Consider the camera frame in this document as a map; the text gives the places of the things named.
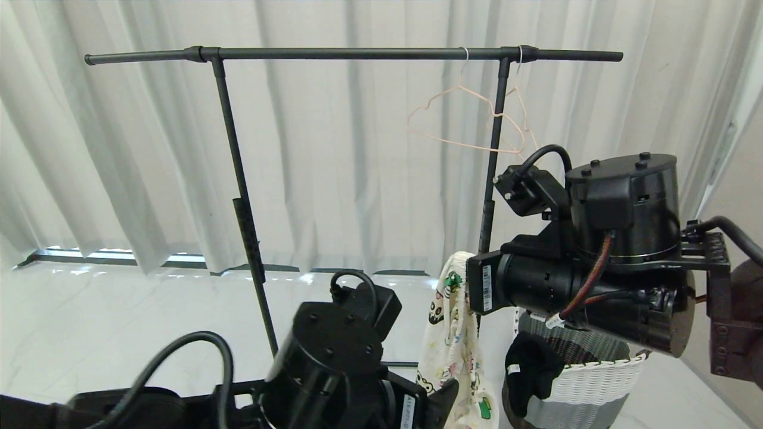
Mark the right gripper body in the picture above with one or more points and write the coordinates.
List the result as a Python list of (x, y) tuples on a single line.
[(536, 280)]

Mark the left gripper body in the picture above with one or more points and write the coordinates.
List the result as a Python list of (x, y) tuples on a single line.
[(396, 405)]

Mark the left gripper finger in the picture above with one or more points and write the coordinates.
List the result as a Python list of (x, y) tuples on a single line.
[(444, 408)]

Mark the cream printed garment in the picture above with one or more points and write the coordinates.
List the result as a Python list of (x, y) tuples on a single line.
[(456, 357)]

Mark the pink clothes hanger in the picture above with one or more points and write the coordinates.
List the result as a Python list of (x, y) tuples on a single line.
[(465, 141), (527, 126)]

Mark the white laundry basket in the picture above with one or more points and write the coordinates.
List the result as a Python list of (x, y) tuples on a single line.
[(602, 375)]

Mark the black clothes rack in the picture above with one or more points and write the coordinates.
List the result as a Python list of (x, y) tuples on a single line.
[(334, 53)]

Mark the black garment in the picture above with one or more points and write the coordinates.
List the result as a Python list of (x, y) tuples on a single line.
[(533, 369)]

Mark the white curtain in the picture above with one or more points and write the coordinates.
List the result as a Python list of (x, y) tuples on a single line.
[(357, 149)]

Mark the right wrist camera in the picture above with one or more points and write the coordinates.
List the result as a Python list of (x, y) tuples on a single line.
[(530, 190)]

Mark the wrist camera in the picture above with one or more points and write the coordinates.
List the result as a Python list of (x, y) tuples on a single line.
[(381, 307), (530, 190)]

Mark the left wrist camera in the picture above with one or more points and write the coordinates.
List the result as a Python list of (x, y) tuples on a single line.
[(381, 307)]

